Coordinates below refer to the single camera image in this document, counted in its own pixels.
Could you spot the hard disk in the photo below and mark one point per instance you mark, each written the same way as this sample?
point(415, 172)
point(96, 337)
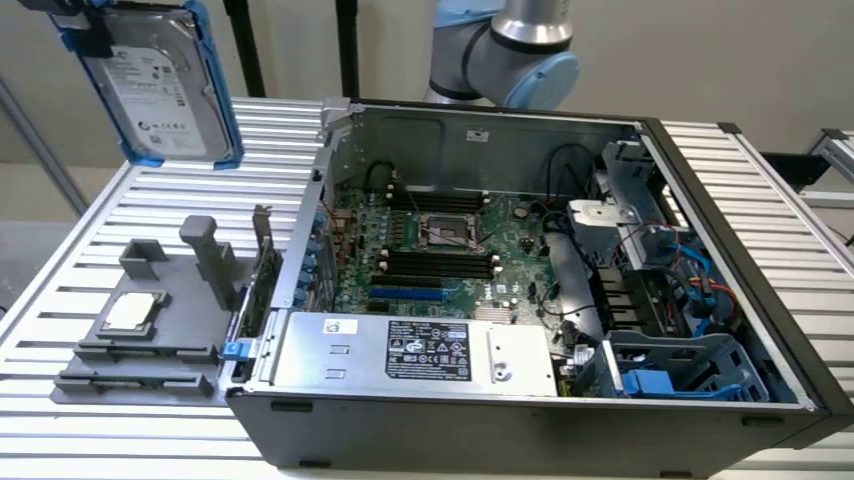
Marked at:
point(160, 90)

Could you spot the black RAM slot bank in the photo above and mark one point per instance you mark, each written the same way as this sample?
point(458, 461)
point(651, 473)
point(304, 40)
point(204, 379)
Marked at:
point(441, 264)
point(441, 200)

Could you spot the blue expansion slot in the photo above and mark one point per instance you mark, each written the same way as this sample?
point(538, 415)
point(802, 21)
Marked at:
point(406, 294)

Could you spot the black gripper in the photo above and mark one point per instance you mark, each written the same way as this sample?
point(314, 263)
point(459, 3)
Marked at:
point(96, 37)

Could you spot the black stand pole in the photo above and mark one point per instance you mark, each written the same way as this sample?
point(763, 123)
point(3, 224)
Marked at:
point(248, 50)
point(347, 50)

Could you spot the CPU socket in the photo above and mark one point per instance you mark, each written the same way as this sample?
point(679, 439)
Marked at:
point(449, 231)

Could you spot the graphics card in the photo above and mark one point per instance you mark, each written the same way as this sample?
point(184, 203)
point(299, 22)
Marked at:
point(263, 280)

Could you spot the aluminium frame post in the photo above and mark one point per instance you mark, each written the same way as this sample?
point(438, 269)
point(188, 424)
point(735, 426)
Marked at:
point(40, 145)

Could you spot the aluminium side table frame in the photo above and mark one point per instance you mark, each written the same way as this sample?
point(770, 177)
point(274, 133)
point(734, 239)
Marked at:
point(830, 170)

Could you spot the grey parts rack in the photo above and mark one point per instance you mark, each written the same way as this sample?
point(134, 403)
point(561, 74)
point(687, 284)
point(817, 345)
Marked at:
point(180, 330)

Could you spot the silver CPU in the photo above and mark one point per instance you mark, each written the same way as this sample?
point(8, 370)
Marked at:
point(131, 311)

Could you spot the metal drive cage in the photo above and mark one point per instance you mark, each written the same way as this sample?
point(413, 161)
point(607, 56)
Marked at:
point(634, 200)

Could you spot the black expansion slot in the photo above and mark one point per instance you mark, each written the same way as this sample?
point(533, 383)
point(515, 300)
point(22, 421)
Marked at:
point(403, 281)

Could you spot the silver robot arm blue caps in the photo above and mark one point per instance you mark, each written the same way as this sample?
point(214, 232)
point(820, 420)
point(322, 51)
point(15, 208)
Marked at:
point(521, 30)

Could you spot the black open PC case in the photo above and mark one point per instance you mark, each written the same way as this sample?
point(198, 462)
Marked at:
point(507, 430)

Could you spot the green motherboard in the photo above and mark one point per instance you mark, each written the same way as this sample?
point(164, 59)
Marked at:
point(517, 260)

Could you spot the silver power supply unit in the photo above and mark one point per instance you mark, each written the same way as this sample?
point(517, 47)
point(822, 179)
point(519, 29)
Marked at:
point(374, 360)

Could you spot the grey plastic disk bay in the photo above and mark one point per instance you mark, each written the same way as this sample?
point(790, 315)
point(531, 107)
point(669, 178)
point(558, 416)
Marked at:
point(701, 350)

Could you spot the blue case latch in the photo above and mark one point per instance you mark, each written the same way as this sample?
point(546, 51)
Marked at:
point(236, 350)

